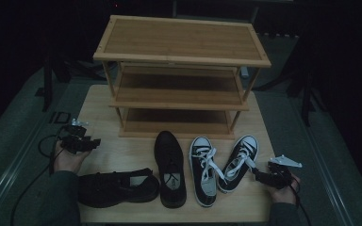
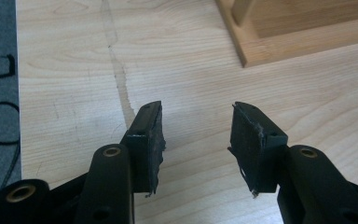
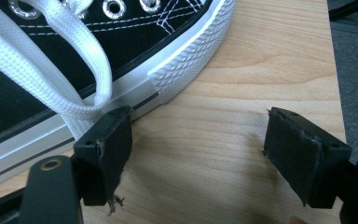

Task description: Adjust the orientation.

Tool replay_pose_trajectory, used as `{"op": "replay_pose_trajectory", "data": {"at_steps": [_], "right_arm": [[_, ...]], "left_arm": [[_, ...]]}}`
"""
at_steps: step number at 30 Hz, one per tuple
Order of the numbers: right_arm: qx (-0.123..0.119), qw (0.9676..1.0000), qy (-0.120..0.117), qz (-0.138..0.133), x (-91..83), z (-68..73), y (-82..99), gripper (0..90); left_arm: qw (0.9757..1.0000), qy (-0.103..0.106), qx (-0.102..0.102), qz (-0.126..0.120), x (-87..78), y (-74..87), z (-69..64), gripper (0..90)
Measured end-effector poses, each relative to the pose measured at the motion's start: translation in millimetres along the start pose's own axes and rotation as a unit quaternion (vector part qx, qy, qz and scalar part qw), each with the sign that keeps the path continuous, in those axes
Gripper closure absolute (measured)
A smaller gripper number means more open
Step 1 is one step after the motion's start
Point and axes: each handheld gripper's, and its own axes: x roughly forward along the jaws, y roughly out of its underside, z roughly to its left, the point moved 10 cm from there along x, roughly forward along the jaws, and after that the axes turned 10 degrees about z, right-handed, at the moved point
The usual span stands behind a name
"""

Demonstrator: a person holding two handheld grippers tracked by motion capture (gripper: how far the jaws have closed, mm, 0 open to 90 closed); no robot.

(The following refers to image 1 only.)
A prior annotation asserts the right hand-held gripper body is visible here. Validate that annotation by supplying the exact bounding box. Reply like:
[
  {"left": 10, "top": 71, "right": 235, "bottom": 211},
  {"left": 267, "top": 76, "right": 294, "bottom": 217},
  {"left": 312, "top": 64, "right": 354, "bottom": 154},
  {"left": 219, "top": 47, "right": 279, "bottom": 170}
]
[{"left": 258, "top": 154, "right": 303, "bottom": 190}]

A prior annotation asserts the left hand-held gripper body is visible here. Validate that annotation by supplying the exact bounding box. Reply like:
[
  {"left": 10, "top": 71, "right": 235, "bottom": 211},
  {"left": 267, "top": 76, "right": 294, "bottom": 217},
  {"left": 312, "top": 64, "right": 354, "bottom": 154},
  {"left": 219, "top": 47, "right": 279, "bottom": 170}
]
[{"left": 60, "top": 118, "right": 92, "bottom": 154}]

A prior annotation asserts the black white canvas sneaker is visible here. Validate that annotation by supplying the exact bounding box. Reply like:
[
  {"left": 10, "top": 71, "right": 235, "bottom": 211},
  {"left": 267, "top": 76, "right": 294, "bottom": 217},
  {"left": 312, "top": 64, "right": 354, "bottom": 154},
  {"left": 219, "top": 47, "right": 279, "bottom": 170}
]
[
  {"left": 189, "top": 136, "right": 219, "bottom": 208},
  {"left": 216, "top": 135, "right": 260, "bottom": 193}
]

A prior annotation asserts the plain black shoe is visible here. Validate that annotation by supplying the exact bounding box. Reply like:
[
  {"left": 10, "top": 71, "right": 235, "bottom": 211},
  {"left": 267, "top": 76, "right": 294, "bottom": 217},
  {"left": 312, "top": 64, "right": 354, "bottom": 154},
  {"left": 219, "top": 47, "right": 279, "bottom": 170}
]
[
  {"left": 77, "top": 168, "right": 160, "bottom": 209},
  {"left": 154, "top": 130, "right": 188, "bottom": 209}
]

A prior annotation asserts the wooden three-tier shoe rack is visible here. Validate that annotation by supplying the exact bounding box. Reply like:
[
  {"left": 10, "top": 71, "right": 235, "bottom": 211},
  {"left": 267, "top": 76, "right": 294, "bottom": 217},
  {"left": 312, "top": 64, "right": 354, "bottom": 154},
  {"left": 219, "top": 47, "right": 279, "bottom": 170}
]
[{"left": 92, "top": 14, "right": 272, "bottom": 140}]

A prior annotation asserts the person's left hand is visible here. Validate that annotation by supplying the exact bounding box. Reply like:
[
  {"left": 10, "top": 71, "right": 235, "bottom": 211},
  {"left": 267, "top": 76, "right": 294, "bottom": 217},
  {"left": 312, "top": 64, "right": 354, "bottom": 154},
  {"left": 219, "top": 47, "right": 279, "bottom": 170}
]
[{"left": 53, "top": 147, "right": 92, "bottom": 175}]

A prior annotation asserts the person's right hand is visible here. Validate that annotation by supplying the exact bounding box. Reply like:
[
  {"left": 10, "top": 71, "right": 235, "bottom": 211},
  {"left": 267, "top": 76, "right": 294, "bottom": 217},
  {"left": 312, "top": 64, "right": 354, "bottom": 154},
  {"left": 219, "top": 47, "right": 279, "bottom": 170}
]
[{"left": 268, "top": 173, "right": 302, "bottom": 205}]

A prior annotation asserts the black metal stand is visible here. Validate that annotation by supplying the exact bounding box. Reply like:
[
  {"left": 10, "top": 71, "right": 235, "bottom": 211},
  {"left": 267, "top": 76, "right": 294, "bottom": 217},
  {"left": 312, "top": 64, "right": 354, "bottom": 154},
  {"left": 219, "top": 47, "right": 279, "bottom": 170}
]
[
  {"left": 35, "top": 53, "right": 74, "bottom": 113},
  {"left": 287, "top": 31, "right": 321, "bottom": 127}
]

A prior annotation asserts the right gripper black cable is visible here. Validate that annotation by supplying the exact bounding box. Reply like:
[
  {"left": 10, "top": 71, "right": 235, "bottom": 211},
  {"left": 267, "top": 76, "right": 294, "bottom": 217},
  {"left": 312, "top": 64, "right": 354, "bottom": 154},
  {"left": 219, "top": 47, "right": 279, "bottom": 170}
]
[{"left": 290, "top": 175, "right": 313, "bottom": 226}]

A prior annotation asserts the grey floor rail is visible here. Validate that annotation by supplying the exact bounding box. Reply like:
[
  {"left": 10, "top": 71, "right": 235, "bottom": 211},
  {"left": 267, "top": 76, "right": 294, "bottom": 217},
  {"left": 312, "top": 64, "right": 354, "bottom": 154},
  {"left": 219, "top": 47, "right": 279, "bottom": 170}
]
[
  {"left": 0, "top": 116, "right": 56, "bottom": 226},
  {"left": 304, "top": 125, "right": 357, "bottom": 226}
]

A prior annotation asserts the black floor cable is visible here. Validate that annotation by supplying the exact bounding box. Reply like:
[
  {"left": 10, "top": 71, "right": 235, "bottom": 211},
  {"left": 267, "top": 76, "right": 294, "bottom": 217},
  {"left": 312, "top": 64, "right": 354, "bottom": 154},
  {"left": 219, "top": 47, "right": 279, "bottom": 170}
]
[{"left": 9, "top": 135, "right": 59, "bottom": 226}]

